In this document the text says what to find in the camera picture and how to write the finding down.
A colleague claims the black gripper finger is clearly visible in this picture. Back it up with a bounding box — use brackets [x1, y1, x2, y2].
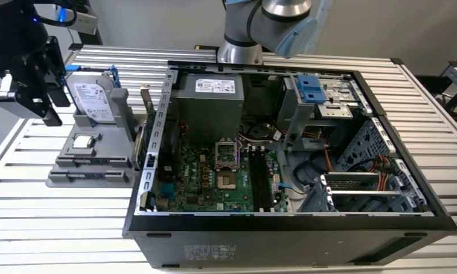
[44, 35, 72, 108]
[12, 53, 66, 128]

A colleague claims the RAM slot with white latches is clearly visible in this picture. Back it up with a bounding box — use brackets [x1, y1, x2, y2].
[262, 147, 278, 212]
[252, 147, 267, 212]

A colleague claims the hard disk in blue carrier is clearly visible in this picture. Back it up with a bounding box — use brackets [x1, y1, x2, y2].
[60, 65, 122, 126]

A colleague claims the silver CPU chip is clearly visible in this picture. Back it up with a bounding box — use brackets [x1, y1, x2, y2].
[71, 136, 98, 150]

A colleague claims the grey parts rack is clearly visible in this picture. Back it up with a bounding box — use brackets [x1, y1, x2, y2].
[46, 87, 144, 189]

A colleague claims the grey power supply unit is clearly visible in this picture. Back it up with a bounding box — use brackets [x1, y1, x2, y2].
[171, 72, 247, 143]

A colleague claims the metal socket cover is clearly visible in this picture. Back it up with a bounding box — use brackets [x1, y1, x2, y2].
[215, 138, 240, 172]

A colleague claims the blue expansion slot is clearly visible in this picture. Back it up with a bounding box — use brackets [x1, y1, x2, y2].
[160, 184, 176, 200]

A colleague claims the black round cooling fan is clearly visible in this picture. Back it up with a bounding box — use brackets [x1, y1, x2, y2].
[240, 121, 282, 142]

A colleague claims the CPU socket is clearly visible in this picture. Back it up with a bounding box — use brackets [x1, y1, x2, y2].
[216, 170, 240, 191]

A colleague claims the green motherboard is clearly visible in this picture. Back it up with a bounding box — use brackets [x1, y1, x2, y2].
[154, 139, 291, 213]

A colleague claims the blue plastic drive latch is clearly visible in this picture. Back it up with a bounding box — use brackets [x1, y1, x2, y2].
[296, 74, 323, 104]

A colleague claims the silver optical drive bay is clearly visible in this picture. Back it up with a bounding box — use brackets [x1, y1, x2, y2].
[280, 72, 367, 149]

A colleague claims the black open PC case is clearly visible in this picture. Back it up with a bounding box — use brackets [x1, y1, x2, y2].
[122, 59, 457, 271]

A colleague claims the silver disk bay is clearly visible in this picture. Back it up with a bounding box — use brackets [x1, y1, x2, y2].
[300, 171, 424, 213]

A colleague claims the black upright post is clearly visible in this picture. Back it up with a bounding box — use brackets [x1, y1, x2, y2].
[68, 27, 104, 46]

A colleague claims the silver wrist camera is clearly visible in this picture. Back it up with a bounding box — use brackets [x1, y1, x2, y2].
[75, 11, 100, 35]

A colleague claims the graphics card with metal bracket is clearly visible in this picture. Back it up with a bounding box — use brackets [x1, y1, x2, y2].
[131, 82, 158, 172]

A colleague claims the black cable with blue plug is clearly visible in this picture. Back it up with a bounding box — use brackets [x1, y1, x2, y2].
[276, 182, 316, 196]

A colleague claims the thick black cable loop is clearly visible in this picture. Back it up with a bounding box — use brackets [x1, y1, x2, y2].
[292, 158, 327, 196]

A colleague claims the orange yellow wire bundle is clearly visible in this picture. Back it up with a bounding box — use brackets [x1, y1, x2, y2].
[375, 155, 396, 192]

